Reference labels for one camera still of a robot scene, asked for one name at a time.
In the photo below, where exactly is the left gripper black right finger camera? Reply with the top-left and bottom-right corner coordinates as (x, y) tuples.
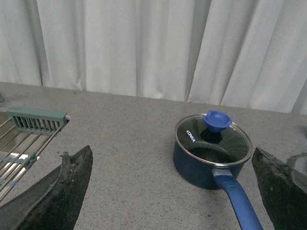
(252, 148), (307, 230)

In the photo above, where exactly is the green dish drying rack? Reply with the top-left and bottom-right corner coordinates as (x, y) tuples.
(0, 106), (69, 200)

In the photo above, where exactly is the glass lid with blue knob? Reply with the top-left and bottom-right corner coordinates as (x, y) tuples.
(175, 110), (252, 166)

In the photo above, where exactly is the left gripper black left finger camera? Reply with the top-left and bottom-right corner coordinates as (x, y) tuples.
(0, 146), (93, 230)

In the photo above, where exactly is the dark blue saucepan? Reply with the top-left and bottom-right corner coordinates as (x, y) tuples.
(173, 141), (263, 230)

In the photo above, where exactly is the white curtain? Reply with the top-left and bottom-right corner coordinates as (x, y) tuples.
(0, 0), (307, 115)

